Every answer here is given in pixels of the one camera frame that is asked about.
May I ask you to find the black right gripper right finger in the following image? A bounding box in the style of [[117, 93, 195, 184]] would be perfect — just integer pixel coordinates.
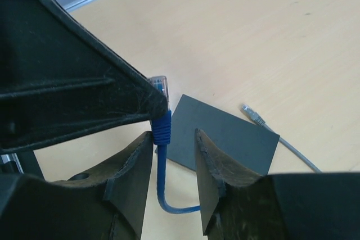
[[194, 129, 359, 239]]

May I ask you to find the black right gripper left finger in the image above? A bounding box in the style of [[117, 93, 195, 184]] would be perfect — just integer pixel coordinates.
[[1, 132, 153, 239]]

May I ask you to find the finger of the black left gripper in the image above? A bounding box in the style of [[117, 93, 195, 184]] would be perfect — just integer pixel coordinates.
[[0, 0, 172, 155]]

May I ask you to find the black switch with ports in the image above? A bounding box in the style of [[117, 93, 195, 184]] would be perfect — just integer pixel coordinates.
[[153, 94, 279, 178]]

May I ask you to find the blue ethernet cable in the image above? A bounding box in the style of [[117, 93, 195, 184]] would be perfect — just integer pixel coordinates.
[[149, 75, 200, 215]]

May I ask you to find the grey ethernet cable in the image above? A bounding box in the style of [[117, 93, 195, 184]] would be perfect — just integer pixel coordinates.
[[239, 103, 323, 173]]

